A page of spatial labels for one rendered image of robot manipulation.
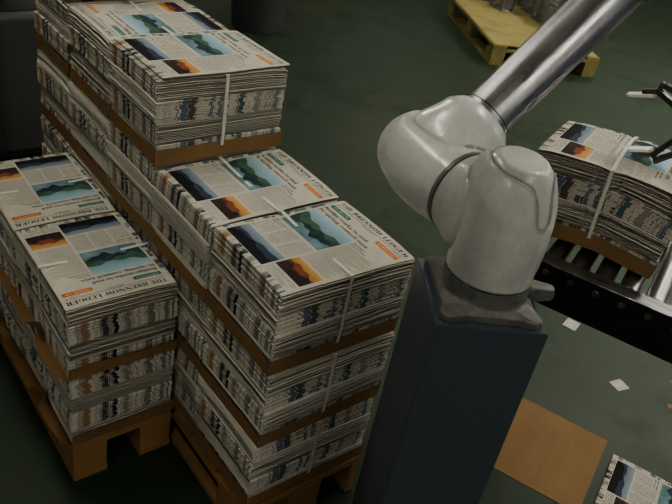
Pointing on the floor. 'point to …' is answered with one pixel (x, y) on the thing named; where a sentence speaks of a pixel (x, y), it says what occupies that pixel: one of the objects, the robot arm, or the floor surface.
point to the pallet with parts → (507, 27)
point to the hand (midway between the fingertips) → (629, 121)
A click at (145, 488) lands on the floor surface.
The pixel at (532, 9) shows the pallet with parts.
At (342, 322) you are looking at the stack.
